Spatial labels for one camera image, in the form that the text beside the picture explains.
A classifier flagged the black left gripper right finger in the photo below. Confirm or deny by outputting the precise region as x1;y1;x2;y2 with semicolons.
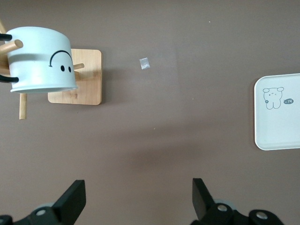
190;178;249;225

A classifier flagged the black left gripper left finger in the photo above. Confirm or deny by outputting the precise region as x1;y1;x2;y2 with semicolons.
14;179;87;225

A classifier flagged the white cup black handle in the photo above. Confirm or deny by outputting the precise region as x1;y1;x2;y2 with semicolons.
0;26;79;94

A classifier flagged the wooden cup rack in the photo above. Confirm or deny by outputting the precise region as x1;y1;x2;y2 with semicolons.
0;18;104;120

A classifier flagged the cream tray with bear print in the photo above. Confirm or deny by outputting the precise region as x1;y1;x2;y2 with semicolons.
254;73;300;151

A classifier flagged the small clear tape piece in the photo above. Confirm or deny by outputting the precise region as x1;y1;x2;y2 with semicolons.
139;57;151;71

